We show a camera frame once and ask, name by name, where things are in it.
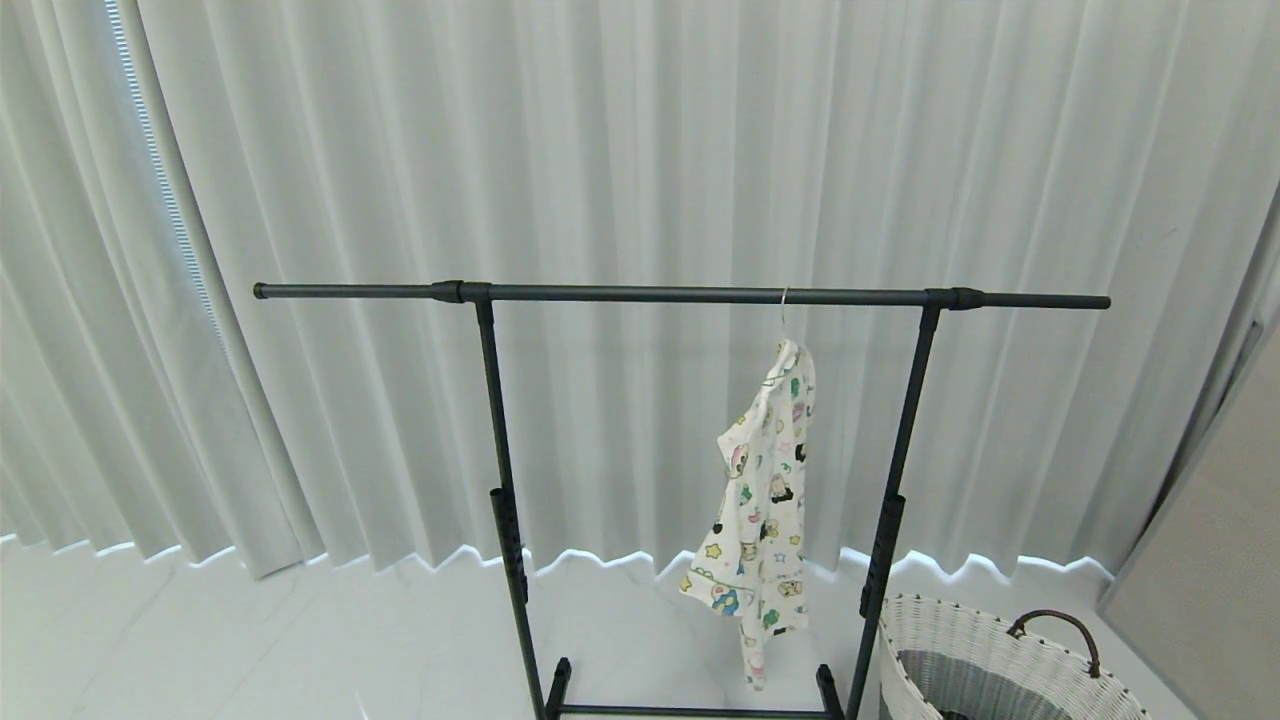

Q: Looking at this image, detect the cream printed garment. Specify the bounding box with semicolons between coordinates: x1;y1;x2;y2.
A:
678;338;817;693

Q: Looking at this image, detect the black clothes rack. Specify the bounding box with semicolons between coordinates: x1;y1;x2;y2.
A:
253;280;1113;720

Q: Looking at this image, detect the white laundry basket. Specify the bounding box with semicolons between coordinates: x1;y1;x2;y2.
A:
878;593;1153;720

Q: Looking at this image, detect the white curtain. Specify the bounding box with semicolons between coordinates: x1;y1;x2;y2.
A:
0;0;1280;581

